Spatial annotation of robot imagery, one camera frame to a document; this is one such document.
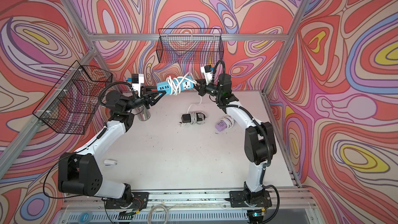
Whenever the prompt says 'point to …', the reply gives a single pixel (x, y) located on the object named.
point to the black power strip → (192, 117)
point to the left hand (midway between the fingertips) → (165, 94)
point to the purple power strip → (227, 122)
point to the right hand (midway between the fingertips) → (191, 86)
